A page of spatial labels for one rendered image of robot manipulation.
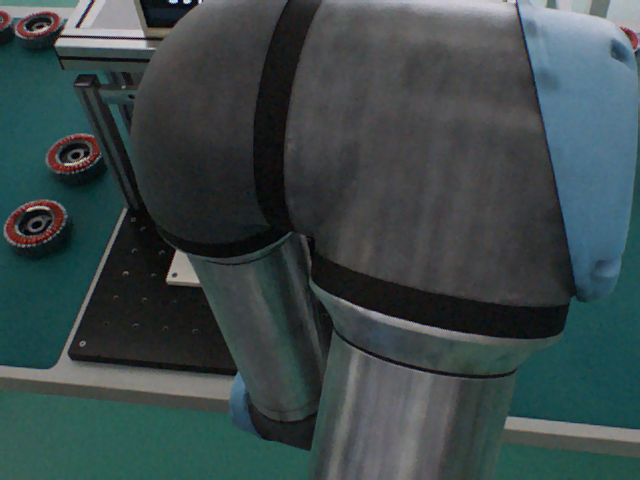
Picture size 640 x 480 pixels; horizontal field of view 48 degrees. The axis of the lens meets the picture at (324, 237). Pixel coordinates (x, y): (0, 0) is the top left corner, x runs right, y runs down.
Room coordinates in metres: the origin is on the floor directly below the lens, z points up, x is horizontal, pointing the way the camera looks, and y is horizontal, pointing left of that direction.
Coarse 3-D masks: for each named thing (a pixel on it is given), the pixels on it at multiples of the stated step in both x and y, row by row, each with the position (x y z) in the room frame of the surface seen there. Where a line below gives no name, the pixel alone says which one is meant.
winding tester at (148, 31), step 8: (136, 0) 0.92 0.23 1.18; (136, 8) 0.92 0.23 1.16; (144, 8) 0.92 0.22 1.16; (144, 16) 0.92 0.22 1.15; (144, 24) 0.92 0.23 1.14; (152, 24) 0.92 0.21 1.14; (160, 24) 0.92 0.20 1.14; (168, 24) 0.92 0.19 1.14; (144, 32) 0.92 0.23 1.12; (152, 32) 0.92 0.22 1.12; (160, 32) 0.92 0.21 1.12; (168, 32) 0.92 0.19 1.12
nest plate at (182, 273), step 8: (176, 256) 0.77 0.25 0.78; (184, 256) 0.77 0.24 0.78; (176, 264) 0.76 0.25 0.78; (184, 264) 0.75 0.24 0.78; (176, 272) 0.74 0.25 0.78; (184, 272) 0.74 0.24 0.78; (192, 272) 0.74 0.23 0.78; (168, 280) 0.72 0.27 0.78; (176, 280) 0.72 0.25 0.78; (184, 280) 0.72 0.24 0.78; (192, 280) 0.72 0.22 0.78
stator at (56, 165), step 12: (60, 144) 1.09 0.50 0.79; (72, 144) 1.09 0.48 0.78; (84, 144) 1.09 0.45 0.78; (96, 144) 1.07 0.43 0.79; (48, 156) 1.06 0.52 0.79; (60, 156) 1.06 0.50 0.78; (72, 156) 1.07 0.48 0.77; (84, 156) 1.06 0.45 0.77; (96, 156) 1.04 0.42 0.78; (60, 168) 1.02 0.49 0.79; (72, 168) 1.01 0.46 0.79; (84, 168) 1.02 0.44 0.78; (96, 168) 1.03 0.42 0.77; (60, 180) 1.01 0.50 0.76; (72, 180) 1.00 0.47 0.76
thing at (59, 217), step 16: (32, 208) 0.92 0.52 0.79; (48, 208) 0.92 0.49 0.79; (64, 208) 0.91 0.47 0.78; (16, 224) 0.89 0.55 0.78; (32, 224) 0.89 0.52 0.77; (48, 224) 0.90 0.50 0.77; (64, 224) 0.88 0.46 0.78; (16, 240) 0.85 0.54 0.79; (32, 240) 0.84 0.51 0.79; (48, 240) 0.84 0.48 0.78; (64, 240) 0.86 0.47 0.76
